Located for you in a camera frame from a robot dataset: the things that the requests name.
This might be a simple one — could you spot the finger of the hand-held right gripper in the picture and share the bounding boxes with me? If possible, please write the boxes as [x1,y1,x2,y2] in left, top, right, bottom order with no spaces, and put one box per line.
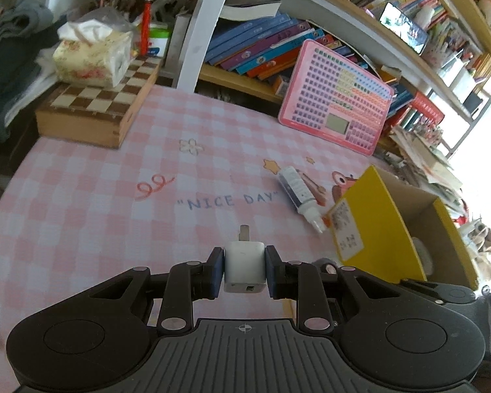
[400,278,476,305]

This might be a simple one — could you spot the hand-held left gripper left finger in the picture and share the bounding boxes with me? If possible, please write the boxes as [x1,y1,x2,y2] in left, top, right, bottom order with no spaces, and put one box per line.
[88,248,224,335]

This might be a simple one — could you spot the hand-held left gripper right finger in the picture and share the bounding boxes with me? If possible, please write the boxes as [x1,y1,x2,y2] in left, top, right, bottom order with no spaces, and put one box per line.
[266,246,399,335]

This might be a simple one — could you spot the white charger adapter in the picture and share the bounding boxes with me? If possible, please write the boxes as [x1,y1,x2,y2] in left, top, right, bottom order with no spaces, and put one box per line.
[223,224,267,294]

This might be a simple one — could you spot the yellow cardboard box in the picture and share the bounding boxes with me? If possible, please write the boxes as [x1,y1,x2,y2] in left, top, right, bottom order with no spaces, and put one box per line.
[322,166,481,291]

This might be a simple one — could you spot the green and white container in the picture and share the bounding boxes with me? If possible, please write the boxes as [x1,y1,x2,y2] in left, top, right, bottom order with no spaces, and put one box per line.
[145,22,173,58]

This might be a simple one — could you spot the clear tape roll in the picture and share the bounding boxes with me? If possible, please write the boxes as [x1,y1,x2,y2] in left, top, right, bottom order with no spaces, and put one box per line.
[412,237,435,276]

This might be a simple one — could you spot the beige plush toy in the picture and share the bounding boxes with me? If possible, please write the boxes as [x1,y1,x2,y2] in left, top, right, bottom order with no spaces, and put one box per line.
[465,221,491,256]

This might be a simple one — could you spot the white dropper bottle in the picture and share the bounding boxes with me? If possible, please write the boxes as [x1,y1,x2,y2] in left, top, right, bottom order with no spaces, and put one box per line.
[276,166,326,234]

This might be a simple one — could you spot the pink checkered tablecloth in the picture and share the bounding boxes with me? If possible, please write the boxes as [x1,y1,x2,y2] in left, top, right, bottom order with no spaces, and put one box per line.
[0,85,393,393]

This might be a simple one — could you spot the pile of papers and books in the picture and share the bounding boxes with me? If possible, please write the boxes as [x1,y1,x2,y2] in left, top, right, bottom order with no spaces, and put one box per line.
[382,125,469,222]

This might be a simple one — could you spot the red thick dictionary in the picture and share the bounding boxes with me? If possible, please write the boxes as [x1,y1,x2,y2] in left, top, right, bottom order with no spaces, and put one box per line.
[409,90,446,127]

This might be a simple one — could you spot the pink toy keyboard tablet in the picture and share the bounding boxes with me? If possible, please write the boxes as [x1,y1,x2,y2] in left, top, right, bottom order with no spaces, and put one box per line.
[278,40,394,156]

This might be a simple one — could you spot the wooden chessboard box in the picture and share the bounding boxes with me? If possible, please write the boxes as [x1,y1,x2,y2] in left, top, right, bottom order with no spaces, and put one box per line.
[35,55,162,149]

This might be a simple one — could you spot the row of colourful books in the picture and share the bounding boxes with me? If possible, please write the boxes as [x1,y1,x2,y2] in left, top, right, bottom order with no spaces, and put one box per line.
[205,12,418,103]

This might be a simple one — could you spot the clear pen holder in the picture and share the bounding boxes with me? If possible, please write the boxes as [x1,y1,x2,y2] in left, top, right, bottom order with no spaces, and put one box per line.
[436,47,465,86]

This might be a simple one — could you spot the floral tissue pack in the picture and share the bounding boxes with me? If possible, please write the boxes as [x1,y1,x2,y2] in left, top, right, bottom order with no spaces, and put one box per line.
[52,20,134,88]

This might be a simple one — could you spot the thick white paperback book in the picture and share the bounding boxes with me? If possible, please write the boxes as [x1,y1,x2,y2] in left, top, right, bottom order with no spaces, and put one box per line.
[219,0,283,22]

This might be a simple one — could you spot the smartphone with lit screen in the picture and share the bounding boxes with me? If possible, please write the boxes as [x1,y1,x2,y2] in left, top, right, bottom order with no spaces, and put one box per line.
[380,2,429,56]

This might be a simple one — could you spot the dark clothing pile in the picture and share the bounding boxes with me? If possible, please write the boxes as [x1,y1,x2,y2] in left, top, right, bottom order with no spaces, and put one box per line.
[0,0,66,144]

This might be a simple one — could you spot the white shelf frame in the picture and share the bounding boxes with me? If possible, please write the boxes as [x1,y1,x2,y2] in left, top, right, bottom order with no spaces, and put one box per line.
[45,0,491,160]

